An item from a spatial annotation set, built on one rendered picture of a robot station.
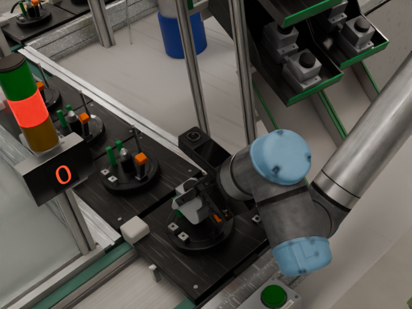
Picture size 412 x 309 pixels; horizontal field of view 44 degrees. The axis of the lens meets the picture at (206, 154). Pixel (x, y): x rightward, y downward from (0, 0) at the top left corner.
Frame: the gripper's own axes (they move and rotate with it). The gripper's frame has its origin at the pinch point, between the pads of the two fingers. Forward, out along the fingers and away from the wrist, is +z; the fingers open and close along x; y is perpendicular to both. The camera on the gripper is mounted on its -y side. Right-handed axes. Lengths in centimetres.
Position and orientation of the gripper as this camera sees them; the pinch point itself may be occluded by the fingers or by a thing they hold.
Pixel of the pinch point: (190, 190)
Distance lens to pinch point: 98.9
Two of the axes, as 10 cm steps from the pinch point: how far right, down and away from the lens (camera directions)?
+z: -3.6, 2.5, 9.0
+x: 7.4, -5.0, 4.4
